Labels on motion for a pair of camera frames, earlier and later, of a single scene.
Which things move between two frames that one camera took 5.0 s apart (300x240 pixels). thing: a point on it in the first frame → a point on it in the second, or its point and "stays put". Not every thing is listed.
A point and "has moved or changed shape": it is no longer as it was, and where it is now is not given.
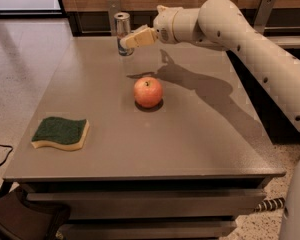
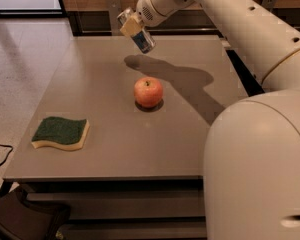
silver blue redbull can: (122, 22) has moved or changed shape
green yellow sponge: (61, 133) stays put
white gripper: (163, 25) → (150, 10)
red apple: (148, 92) stays put
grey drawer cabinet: (164, 143) stays put
